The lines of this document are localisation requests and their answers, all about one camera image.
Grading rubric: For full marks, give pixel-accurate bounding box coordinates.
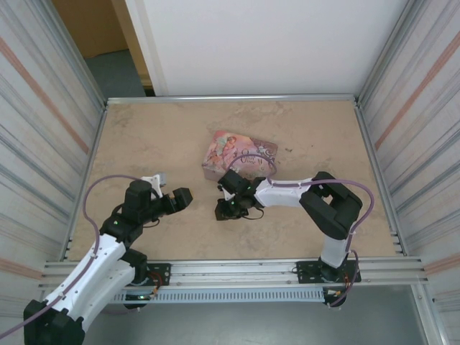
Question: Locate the aluminium upright frame post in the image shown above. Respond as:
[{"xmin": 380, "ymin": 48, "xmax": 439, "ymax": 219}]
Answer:
[
  {"xmin": 358, "ymin": 0, "xmax": 428, "ymax": 104},
  {"xmin": 34, "ymin": 0, "xmax": 108, "ymax": 106}
]

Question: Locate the ribbed translucent side panel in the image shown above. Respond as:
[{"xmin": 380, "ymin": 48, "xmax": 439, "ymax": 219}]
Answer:
[
  {"xmin": 361, "ymin": 0, "xmax": 460, "ymax": 306},
  {"xmin": 0, "ymin": 0, "xmax": 105, "ymax": 324}
]

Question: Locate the long aluminium mounting rail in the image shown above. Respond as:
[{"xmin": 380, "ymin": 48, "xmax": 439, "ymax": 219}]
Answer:
[{"xmin": 37, "ymin": 255, "xmax": 431, "ymax": 290}]

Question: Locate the pink illustrated tin box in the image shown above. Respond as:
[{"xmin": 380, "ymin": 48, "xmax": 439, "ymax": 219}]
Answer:
[{"xmin": 201, "ymin": 129, "xmax": 280, "ymax": 183}]

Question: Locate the brown wooden board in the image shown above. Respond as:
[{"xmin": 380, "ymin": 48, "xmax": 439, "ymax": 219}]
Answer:
[{"xmin": 52, "ymin": 0, "xmax": 150, "ymax": 88}]

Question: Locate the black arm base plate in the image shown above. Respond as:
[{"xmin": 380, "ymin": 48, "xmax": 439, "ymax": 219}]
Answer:
[
  {"xmin": 295, "ymin": 260, "xmax": 362, "ymax": 285},
  {"xmin": 145, "ymin": 263, "xmax": 172, "ymax": 287}
]

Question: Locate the grey slotted cable duct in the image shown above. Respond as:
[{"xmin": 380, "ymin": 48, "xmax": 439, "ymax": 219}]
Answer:
[{"xmin": 107, "ymin": 289, "xmax": 328, "ymax": 305}]

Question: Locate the aluminium table edge rail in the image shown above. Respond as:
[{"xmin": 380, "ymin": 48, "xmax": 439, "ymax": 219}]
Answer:
[
  {"xmin": 106, "ymin": 93, "xmax": 360, "ymax": 106},
  {"xmin": 60, "ymin": 102, "xmax": 109, "ymax": 260},
  {"xmin": 354, "ymin": 102, "xmax": 410, "ymax": 257}
]

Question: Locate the white door frame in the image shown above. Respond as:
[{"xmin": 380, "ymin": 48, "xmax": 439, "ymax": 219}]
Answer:
[{"xmin": 124, "ymin": 0, "xmax": 169, "ymax": 97}]

